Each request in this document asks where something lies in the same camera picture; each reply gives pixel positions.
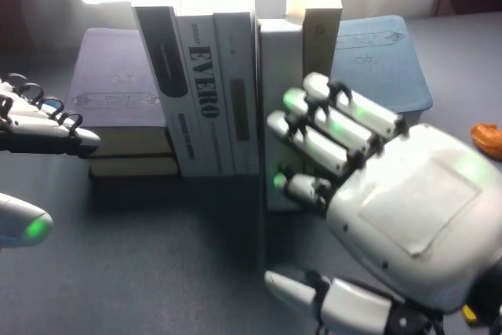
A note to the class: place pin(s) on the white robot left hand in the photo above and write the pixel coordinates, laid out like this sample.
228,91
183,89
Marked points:
35,127

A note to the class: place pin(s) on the white book with grey label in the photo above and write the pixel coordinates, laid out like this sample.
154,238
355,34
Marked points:
161,56

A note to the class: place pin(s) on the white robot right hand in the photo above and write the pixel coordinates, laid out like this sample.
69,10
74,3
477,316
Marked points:
412,213

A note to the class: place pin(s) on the white book with EVERO print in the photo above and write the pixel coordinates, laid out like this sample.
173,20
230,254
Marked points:
202,76

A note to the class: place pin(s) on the blue leather-bound book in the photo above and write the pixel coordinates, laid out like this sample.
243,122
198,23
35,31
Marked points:
376,64

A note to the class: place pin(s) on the white book with gold label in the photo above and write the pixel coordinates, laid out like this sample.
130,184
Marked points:
235,56

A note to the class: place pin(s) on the yellow block with holes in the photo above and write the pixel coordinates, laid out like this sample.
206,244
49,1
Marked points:
470,313

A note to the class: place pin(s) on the cream book with ornament print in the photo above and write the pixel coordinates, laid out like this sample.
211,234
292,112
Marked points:
317,48

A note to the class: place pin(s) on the blue block with holes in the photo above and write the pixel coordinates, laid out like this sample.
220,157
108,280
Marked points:
50,106

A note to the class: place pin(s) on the dark-covered book with cream pages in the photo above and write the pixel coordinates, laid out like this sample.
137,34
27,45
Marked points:
133,166

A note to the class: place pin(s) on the orange-brown toy bread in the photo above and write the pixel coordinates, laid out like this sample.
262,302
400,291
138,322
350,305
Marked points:
488,139

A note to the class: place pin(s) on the purple leather-bound book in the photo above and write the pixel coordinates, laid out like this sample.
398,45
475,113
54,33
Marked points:
113,60

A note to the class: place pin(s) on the black book with CENTURY print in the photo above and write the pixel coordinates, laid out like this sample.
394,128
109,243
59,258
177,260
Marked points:
280,56

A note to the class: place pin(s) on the grey table cloth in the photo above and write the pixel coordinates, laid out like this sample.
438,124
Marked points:
157,272

